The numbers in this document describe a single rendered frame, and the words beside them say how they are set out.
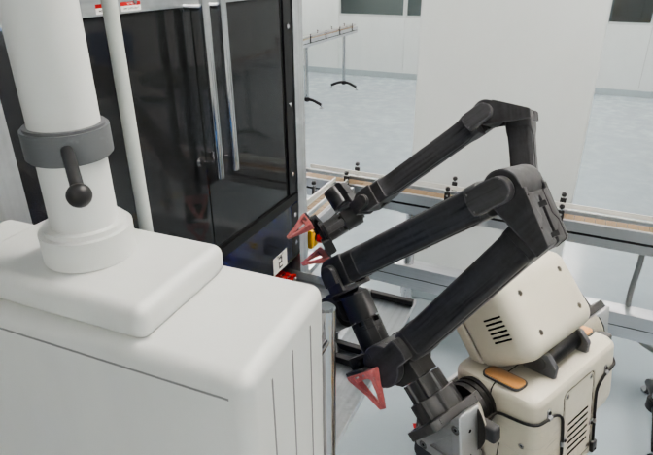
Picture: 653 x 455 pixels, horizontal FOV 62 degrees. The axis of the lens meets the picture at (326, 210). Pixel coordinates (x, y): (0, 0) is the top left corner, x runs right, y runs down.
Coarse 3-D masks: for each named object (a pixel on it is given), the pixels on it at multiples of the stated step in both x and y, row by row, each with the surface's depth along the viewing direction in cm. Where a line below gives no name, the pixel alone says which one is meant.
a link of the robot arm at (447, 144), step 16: (480, 112) 122; (448, 128) 130; (464, 128) 126; (480, 128) 128; (432, 144) 132; (448, 144) 129; (464, 144) 129; (416, 160) 134; (432, 160) 132; (384, 176) 140; (400, 176) 137; (416, 176) 135; (368, 192) 141; (384, 192) 139; (368, 208) 141
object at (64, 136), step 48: (0, 0) 48; (48, 0) 48; (48, 48) 49; (48, 96) 51; (48, 144) 52; (96, 144) 54; (48, 192) 55; (96, 192) 56; (48, 240) 57; (96, 240) 57
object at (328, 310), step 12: (324, 312) 69; (324, 324) 70; (324, 336) 70; (324, 348) 69; (324, 360) 72; (324, 372) 73; (324, 384) 74; (324, 396) 75; (324, 408) 76; (324, 420) 76; (324, 432) 77; (324, 444) 78
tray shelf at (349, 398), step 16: (384, 304) 174; (400, 304) 174; (384, 320) 167; (400, 320) 167; (352, 336) 159; (336, 368) 147; (336, 384) 141; (352, 384) 141; (368, 384) 141; (336, 400) 136; (352, 400) 136; (336, 416) 132; (352, 416) 133; (336, 432) 127
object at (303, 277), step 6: (282, 270) 190; (288, 270) 188; (294, 270) 187; (300, 276) 187; (306, 276) 186; (312, 276) 185; (318, 276) 184; (306, 282) 186; (312, 282) 186; (318, 282) 185; (318, 288) 183; (324, 288) 183; (354, 288) 179; (366, 288) 177; (324, 294) 180; (342, 330) 158; (336, 336) 156; (342, 336) 159
